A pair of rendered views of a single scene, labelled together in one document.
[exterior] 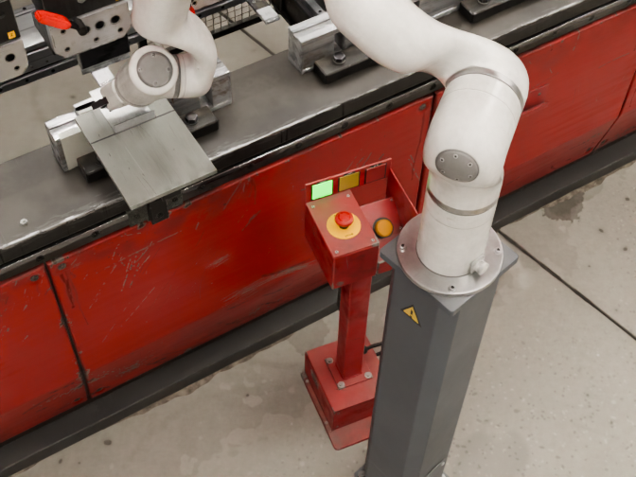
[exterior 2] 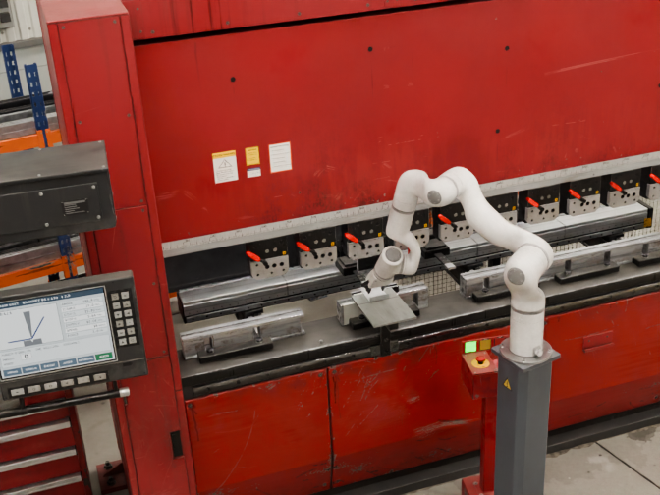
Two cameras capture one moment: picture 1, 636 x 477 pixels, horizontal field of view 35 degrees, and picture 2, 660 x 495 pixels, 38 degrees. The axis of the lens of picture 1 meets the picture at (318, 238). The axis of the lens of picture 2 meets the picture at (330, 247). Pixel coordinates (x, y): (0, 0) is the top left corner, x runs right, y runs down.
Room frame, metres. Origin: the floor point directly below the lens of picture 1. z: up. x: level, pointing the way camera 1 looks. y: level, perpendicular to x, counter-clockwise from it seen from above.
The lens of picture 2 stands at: (-1.97, -0.35, 2.92)
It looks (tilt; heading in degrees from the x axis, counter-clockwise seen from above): 26 degrees down; 15
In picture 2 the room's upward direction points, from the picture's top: 3 degrees counter-clockwise
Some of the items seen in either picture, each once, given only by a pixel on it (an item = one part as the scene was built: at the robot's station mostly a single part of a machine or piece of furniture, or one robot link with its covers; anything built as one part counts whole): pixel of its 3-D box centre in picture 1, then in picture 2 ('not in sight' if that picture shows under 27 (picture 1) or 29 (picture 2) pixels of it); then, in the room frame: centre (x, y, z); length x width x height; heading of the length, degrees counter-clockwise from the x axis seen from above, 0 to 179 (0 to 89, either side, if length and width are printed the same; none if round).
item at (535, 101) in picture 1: (525, 105); (598, 341); (1.84, -0.53, 0.59); 0.15 x 0.02 x 0.07; 123
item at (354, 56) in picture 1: (376, 49); (506, 290); (1.70, -0.12, 0.89); 0.30 x 0.05 x 0.03; 123
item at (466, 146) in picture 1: (468, 151); (525, 281); (1.03, -0.23, 1.30); 0.19 x 0.12 x 0.24; 160
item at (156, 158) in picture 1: (144, 144); (383, 306); (1.30, 0.34, 1.00); 0.26 x 0.18 x 0.01; 33
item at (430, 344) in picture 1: (420, 386); (520, 459); (1.06, -0.24, 0.50); 0.18 x 0.18 x 1.00; 44
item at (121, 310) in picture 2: not in sight; (67, 330); (0.28, 1.13, 1.42); 0.45 x 0.12 x 0.36; 119
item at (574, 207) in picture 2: not in sight; (579, 192); (1.95, -0.40, 1.26); 0.15 x 0.09 x 0.17; 123
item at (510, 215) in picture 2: not in sight; (496, 209); (1.73, -0.06, 1.26); 0.15 x 0.09 x 0.17; 123
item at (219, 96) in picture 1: (142, 112); (382, 302); (1.45, 0.38, 0.92); 0.39 x 0.06 x 0.10; 123
